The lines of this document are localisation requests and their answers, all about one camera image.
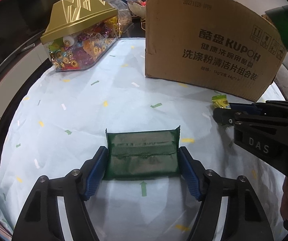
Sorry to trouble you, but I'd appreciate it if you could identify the light blue patterned cloth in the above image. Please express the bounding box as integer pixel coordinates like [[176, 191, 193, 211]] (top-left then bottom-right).
[[0, 38, 288, 241]]

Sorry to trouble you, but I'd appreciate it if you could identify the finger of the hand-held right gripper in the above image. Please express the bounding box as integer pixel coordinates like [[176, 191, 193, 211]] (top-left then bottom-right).
[[228, 100, 288, 114], [213, 107, 288, 127]]

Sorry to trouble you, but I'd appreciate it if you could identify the dark green snack packet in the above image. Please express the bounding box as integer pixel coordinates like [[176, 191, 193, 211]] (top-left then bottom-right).
[[103, 125, 182, 181]]

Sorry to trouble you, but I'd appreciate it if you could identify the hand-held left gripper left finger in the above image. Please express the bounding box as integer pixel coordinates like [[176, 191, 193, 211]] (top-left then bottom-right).
[[12, 146, 108, 241]]

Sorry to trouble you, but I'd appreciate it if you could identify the brown cardboard box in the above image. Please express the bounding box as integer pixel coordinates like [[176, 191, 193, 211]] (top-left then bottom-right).
[[145, 0, 288, 102]]

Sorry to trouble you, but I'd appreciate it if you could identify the small green candy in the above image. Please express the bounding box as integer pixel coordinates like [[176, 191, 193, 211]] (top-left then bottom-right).
[[211, 94, 231, 110]]

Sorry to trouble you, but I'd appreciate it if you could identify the clear bag of nuts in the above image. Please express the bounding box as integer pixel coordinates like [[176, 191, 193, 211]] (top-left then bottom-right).
[[103, 0, 134, 34]]

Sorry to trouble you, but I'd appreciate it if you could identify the white tiered snack dish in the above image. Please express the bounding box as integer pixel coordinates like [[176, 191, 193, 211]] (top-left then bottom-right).
[[125, 0, 147, 28]]

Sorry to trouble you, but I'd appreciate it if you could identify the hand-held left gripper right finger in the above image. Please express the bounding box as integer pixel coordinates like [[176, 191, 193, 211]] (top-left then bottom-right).
[[178, 146, 275, 241]]

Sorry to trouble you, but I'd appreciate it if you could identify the black television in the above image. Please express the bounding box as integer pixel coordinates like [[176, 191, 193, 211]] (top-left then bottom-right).
[[0, 0, 102, 81]]

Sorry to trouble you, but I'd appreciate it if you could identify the gold-lidded clear candy container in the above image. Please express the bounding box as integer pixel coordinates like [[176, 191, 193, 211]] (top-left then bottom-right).
[[40, 0, 120, 72]]

